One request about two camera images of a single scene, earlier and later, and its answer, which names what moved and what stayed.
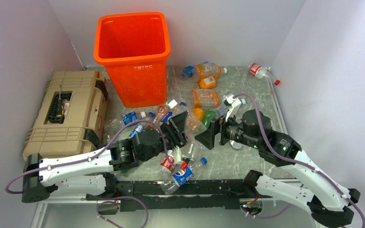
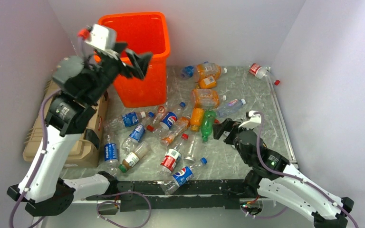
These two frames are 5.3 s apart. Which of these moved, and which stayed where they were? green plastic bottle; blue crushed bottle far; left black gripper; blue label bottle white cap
Moved: left black gripper
Stayed: green plastic bottle; blue label bottle white cap; blue crushed bottle far
